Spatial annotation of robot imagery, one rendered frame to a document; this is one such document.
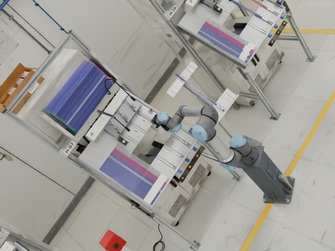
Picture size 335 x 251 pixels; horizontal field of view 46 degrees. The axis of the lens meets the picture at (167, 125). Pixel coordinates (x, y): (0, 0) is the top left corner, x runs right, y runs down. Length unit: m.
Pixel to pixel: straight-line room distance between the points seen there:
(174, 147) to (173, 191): 0.59
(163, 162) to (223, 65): 1.19
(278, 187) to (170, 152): 0.91
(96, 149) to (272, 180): 1.42
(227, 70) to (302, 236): 1.60
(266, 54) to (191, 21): 0.97
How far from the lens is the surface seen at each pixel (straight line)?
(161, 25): 3.76
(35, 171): 4.74
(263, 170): 3.07
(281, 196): 3.39
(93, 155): 3.20
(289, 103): 3.99
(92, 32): 4.76
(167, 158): 3.16
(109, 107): 3.20
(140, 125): 3.22
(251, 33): 3.63
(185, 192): 3.73
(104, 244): 3.19
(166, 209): 3.64
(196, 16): 3.64
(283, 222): 3.34
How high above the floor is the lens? 2.82
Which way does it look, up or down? 37 degrees down
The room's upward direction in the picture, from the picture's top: 45 degrees counter-clockwise
